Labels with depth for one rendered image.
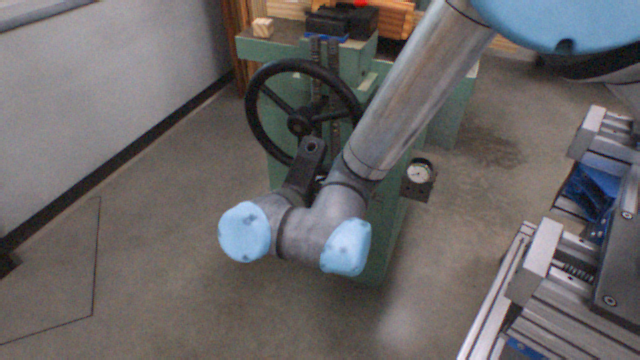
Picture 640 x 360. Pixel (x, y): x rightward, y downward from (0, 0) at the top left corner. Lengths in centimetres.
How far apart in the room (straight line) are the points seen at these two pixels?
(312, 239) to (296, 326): 95
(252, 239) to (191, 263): 115
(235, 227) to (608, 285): 50
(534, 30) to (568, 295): 51
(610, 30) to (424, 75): 22
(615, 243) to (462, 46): 42
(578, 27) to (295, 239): 36
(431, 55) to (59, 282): 163
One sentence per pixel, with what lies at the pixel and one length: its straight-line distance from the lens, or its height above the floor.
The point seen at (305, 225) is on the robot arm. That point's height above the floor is 90.
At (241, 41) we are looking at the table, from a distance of 103.
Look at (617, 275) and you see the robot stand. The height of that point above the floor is 82.
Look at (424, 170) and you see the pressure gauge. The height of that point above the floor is 67.
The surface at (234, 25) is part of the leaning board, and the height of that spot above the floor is 48.
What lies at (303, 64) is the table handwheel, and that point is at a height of 95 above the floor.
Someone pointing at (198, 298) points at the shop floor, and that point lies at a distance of 151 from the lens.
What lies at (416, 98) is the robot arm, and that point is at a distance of 43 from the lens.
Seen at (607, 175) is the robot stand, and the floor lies 68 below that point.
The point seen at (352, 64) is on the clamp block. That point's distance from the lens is 79.
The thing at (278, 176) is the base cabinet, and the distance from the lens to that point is 122.
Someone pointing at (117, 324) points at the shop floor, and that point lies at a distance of 157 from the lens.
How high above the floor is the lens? 125
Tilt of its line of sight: 42 degrees down
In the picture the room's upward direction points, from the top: straight up
